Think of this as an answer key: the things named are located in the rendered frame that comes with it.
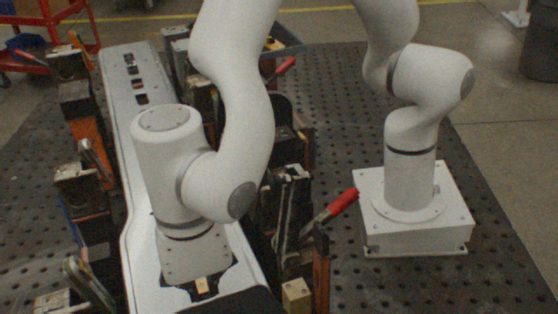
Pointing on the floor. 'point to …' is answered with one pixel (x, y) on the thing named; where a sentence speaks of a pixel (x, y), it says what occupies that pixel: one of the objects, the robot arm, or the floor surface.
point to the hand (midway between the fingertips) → (203, 290)
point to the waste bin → (540, 42)
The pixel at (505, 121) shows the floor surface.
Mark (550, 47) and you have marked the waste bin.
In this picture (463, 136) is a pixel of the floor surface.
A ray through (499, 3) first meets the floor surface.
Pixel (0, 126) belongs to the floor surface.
